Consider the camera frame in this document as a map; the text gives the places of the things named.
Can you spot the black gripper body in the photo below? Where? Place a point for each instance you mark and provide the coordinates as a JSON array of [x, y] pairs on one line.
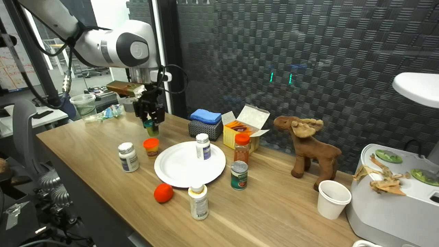
[[149, 103]]

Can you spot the small tub teal lid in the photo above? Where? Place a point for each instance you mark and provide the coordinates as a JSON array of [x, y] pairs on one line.
[[151, 130]]

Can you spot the small tub orange lid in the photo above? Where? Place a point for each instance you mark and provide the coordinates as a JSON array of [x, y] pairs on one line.
[[151, 146]]

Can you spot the white pill bottle grey lid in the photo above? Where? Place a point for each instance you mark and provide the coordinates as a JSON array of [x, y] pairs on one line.
[[127, 158]]

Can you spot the small white pill bottle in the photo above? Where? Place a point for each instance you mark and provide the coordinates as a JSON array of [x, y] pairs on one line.
[[203, 147]]

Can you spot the orange strawberry toy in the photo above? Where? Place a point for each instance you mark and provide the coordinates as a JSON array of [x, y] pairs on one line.
[[163, 194]]

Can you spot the spice bottle orange lid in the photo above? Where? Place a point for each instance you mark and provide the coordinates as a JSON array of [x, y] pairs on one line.
[[241, 148]]

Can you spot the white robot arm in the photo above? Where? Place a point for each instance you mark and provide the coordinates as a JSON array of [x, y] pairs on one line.
[[114, 45]]

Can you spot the white paper plate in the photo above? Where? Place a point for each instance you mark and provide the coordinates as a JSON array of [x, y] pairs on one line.
[[182, 166]]

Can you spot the stacked books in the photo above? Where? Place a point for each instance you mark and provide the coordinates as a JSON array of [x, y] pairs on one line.
[[123, 88]]

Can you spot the grey patterned block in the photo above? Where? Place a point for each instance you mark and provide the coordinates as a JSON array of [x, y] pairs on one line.
[[203, 130]]

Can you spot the blue sponge cloth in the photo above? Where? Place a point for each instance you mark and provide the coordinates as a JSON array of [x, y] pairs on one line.
[[205, 115]]

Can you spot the clear plastic container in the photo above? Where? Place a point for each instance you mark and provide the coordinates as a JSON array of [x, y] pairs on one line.
[[82, 104]]

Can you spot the open yellow cardboard box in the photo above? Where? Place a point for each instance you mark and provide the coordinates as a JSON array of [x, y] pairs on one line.
[[241, 130]]

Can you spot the tall cream supplement bottle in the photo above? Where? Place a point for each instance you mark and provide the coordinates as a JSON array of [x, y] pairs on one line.
[[197, 203]]

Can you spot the green food can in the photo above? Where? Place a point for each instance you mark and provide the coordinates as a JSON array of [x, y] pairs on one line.
[[238, 176]]

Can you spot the black tripod equipment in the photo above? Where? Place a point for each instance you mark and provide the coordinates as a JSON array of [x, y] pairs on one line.
[[49, 206]]

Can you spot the black slanted pole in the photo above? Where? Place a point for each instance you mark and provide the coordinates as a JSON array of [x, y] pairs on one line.
[[31, 49]]

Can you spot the white paper cup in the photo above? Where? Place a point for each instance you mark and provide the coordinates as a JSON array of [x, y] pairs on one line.
[[332, 200]]

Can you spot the green round disc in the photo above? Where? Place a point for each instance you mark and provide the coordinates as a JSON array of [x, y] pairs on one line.
[[425, 177], [388, 156]]

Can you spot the dried brown leaf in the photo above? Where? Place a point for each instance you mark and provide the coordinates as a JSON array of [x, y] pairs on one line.
[[384, 183]]

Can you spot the white grey appliance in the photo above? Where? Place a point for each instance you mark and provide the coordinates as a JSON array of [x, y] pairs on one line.
[[392, 214]]

